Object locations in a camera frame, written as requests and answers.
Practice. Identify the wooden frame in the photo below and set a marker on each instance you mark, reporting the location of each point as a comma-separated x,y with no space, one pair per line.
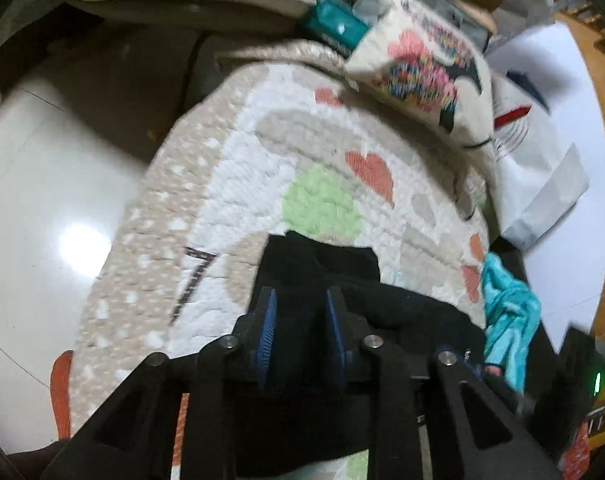
604,110

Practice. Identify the teal wipes packet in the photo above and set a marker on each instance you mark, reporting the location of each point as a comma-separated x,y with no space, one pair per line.
332,22

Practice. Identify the white paper bag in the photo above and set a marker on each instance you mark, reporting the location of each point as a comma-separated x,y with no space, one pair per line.
532,175

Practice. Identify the floral printed cushion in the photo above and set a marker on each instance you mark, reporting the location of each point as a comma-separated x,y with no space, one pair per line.
432,75

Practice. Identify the teal printed blanket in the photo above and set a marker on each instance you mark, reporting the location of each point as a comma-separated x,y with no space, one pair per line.
509,310

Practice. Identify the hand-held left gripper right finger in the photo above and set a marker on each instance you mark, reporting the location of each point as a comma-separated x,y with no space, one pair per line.
336,340

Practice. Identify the grey bag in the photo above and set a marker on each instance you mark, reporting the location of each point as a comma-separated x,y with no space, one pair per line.
465,22

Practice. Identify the black pants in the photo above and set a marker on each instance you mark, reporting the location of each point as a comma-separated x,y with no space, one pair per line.
322,260

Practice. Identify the heart-printed quilt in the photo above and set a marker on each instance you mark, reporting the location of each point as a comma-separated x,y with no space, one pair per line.
242,160

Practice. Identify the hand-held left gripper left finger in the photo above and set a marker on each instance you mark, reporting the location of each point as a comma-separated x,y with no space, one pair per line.
265,340

